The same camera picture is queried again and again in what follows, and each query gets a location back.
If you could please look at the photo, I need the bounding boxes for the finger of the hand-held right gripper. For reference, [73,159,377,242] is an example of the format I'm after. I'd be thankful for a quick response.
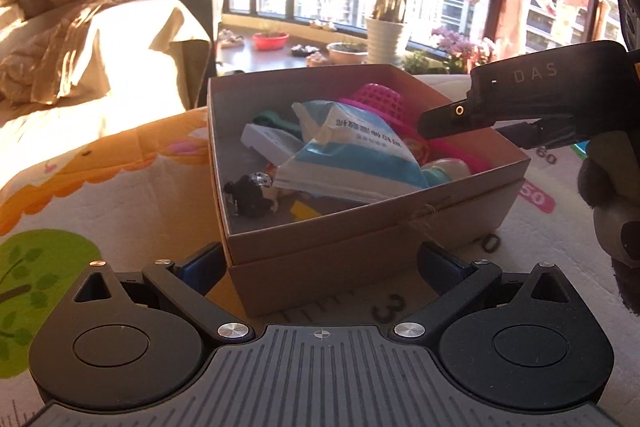
[495,119,591,148]
[417,99,496,140]

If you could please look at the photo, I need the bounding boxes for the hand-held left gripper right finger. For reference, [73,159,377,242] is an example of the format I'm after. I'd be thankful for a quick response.
[392,243,571,342]

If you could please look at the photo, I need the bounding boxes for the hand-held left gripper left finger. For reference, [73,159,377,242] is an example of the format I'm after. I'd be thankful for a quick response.
[75,243,256,342]

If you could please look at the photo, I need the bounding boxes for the pink plastic basket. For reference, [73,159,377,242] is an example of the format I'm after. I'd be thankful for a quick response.
[337,83,494,174]

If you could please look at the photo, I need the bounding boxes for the black white toy figure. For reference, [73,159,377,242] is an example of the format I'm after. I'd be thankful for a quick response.
[223,173,282,219]

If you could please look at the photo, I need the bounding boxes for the blue white plastic packet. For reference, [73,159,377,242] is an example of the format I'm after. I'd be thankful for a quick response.
[274,99,432,206]

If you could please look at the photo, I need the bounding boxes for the beige cardboard box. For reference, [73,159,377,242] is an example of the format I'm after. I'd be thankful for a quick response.
[206,63,532,319]

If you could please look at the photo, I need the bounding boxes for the yellow toy block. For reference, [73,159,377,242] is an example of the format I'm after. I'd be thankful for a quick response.
[289,201,322,224]

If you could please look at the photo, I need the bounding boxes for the white box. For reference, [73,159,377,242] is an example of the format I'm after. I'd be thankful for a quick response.
[241,123,306,164]

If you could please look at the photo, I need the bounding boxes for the teal plastic crank handle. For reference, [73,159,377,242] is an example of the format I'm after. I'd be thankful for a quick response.
[251,108,304,140]

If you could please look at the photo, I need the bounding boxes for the pink orchid flowers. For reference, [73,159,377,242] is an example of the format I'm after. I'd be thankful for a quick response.
[429,26,497,74]

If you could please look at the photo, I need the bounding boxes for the white plant pot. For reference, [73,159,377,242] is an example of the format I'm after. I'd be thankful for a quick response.
[366,18,412,66]

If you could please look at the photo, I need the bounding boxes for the hanging clothes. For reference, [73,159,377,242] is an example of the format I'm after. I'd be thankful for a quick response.
[467,0,556,58]

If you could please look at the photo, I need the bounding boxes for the beige flower pot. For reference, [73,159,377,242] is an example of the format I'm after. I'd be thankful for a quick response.
[327,42,369,66]

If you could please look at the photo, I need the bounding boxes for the printed play mat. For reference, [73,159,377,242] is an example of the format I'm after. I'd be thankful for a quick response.
[0,74,640,427]

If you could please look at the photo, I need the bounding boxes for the pair of dark shoes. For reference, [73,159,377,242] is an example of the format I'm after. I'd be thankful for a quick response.
[291,44,327,67]

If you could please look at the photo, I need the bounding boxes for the red plastic basin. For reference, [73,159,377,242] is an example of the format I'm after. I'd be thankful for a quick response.
[252,32,290,52]

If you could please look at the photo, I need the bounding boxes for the white bed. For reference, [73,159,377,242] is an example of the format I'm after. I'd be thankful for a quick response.
[0,0,213,188]

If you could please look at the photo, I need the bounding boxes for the pair of slippers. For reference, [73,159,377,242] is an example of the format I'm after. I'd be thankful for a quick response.
[218,29,246,49]

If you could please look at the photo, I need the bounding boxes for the beige crumpled blanket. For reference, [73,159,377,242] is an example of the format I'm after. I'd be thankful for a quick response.
[0,0,212,110]

